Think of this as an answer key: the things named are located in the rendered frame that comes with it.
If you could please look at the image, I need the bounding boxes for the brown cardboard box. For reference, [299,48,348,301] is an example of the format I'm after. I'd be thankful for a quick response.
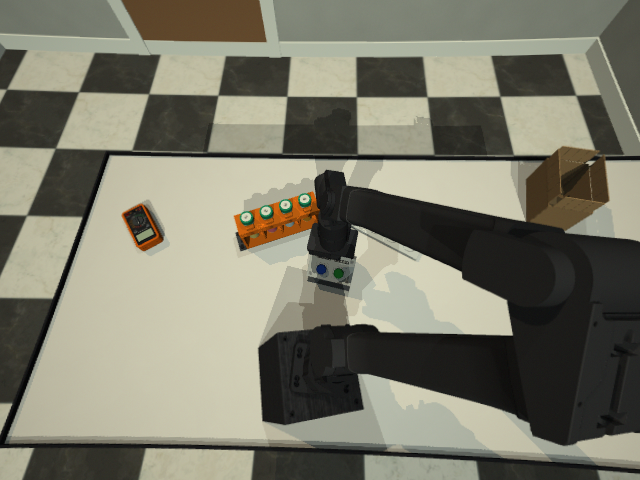
[526,146,610,230]

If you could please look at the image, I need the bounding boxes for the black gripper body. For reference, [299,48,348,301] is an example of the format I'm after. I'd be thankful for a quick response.
[307,223,358,260]

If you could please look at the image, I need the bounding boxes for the orange digital multimeter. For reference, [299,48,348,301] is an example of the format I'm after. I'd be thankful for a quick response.
[122,204,163,251]

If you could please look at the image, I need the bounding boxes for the grey key housing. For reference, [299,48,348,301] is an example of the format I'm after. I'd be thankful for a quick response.
[306,255,357,291]

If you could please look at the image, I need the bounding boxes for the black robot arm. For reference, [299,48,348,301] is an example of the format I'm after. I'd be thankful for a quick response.
[289,170,640,446]

